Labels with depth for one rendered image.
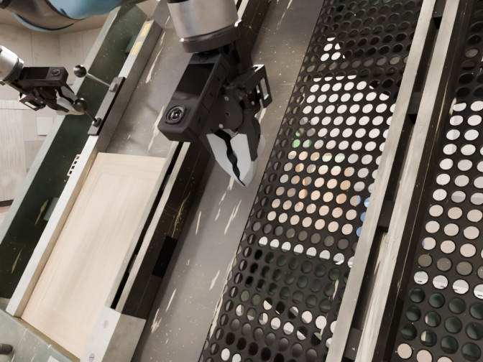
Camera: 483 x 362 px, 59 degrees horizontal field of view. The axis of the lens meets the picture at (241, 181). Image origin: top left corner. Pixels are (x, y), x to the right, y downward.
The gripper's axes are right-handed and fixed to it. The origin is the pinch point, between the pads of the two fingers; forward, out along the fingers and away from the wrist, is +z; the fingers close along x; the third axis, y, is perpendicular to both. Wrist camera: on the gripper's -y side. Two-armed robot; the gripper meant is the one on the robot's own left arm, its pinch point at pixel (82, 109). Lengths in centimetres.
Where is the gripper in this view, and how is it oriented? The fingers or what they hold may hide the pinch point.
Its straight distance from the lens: 128.1
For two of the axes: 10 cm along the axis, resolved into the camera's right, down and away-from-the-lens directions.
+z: 5.5, 4.1, 7.3
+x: -0.4, 8.8, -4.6
